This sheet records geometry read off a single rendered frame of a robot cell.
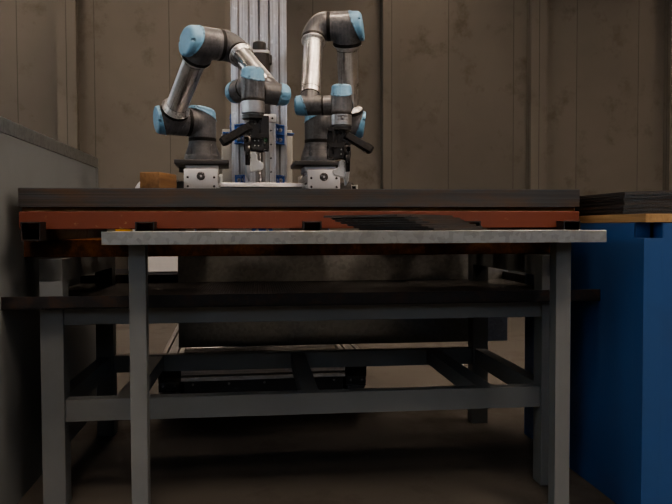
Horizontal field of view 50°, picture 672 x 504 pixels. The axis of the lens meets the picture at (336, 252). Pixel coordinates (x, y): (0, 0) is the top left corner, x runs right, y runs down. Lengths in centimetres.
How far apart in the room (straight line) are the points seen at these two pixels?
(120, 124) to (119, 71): 87
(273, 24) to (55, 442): 204
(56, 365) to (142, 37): 1086
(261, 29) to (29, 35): 986
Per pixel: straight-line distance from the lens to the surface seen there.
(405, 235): 170
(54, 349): 209
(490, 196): 209
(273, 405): 206
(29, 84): 1287
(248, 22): 338
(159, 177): 208
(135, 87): 1256
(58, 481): 217
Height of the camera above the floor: 76
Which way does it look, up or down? 2 degrees down
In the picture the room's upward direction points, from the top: straight up
